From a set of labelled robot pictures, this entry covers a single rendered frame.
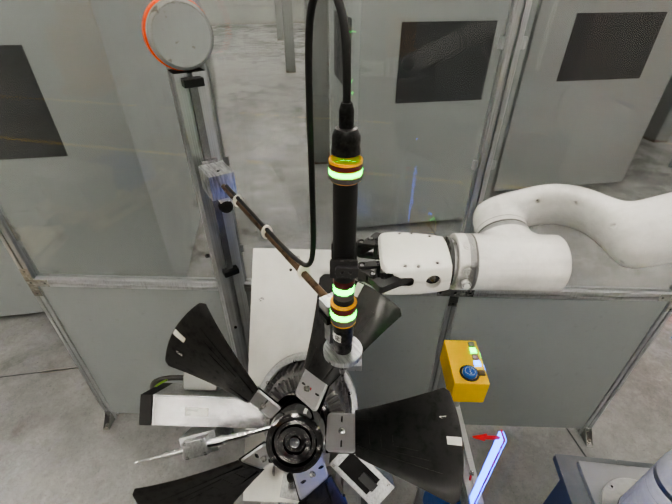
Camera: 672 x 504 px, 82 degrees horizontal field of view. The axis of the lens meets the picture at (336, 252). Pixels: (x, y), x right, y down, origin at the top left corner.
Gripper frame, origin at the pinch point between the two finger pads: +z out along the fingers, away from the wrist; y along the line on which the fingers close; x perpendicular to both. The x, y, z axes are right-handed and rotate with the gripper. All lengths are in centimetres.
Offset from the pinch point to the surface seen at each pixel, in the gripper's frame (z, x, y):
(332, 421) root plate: 2.2, -46.9, 2.2
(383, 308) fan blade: -8.4, -23.7, 14.6
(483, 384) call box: -39, -58, 22
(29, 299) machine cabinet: 217, -146, 144
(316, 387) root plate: 5.7, -38.7, 5.1
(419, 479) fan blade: -16, -49, -9
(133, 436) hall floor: 111, -165, 61
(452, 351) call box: -33, -58, 33
